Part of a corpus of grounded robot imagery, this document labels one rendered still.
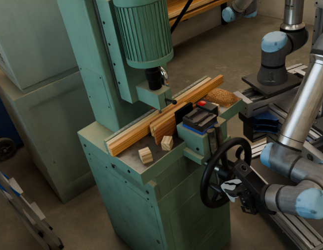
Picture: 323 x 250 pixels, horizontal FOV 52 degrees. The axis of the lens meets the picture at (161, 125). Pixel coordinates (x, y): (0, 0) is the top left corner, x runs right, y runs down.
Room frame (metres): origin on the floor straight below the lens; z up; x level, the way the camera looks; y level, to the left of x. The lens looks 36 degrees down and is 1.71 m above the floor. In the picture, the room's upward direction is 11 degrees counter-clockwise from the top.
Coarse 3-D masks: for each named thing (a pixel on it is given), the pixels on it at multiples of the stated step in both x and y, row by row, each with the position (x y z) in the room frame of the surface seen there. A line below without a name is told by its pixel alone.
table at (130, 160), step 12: (204, 96) 1.29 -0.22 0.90; (228, 108) 1.16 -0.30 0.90; (240, 108) 1.20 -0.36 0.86; (132, 144) 1.03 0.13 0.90; (144, 144) 1.02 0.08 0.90; (156, 144) 1.00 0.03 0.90; (180, 144) 0.98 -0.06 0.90; (120, 156) 0.97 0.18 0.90; (132, 156) 0.96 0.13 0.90; (156, 156) 0.94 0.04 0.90; (168, 156) 0.94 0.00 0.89; (180, 156) 0.97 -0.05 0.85; (192, 156) 0.94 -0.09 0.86; (204, 156) 0.92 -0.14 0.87; (120, 168) 0.97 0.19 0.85; (132, 168) 0.90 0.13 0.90; (144, 168) 0.88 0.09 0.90; (156, 168) 0.90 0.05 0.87; (144, 180) 0.86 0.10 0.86
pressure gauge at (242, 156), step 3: (240, 147) 1.13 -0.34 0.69; (237, 150) 1.12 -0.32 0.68; (240, 150) 1.12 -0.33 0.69; (243, 150) 1.11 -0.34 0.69; (237, 153) 1.11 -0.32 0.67; (240, 153) 1.11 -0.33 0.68; (243, 153) 1.11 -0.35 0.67; (237, 156) 1.11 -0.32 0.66; (240, 156) 1.10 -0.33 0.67; (243, 156) 1.11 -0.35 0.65; (240, 159) 1.10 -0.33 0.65; (243, 159) 1.11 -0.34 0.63
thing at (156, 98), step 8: (136, 88) 1.19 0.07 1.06; (144, 88) 1.16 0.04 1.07; (160, 88) 1.13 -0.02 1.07; (168, 88) 1.12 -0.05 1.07; (144, 96) 1.15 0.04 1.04; (152, 96) 1.11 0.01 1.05; (160, 96) 1.09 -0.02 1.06; (168, 96) 1.11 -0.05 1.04; (152, 104) 1.12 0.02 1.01; (160, 104) 1.09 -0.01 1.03; (168, 104) 1.11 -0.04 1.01
